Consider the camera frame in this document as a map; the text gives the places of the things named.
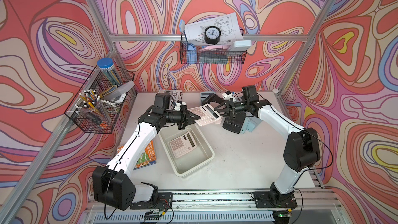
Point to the black calculator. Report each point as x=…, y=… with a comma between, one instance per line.
x=212, y=98
x=234, y=124

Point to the colourful treehouse book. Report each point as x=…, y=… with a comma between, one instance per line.
x=147, y=158

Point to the white paper drawing sheet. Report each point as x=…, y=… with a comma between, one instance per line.
x=228, y=25

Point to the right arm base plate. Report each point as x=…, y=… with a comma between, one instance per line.
x=272, y=199

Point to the pink calculator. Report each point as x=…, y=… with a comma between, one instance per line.
x=183, y=144
x=208, y=115

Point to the teal calculator at back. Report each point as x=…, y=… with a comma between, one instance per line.
x=205, y=94

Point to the black wire side basket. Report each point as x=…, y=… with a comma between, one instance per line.
x=98, y=82

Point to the black round clock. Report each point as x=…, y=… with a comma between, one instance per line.
x=212, y=35

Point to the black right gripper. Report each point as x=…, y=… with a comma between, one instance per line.
x=229, y=109

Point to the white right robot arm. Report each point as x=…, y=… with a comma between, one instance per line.
x=302, y=146

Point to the design weekly magazine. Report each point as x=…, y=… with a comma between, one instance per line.
x=176, y=95

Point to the cream plastic storage box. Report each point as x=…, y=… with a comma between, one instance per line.
x=193, y=161

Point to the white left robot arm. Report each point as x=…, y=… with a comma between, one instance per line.
x=113, y=184

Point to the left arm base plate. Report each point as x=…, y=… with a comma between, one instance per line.
x=161, y=201

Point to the blue lid pencil jar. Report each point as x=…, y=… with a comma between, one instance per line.
x=107, y=67

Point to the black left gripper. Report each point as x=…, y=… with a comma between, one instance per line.
x=185, y=119

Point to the white box in side basket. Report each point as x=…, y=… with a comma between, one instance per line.
x=119, y=94

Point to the white device in basket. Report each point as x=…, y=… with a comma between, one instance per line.
x=241, y=45

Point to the light blue calculator face down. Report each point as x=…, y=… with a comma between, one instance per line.
x=250, y=124

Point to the clear cup of pens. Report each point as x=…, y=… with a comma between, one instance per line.
x=91, y=106

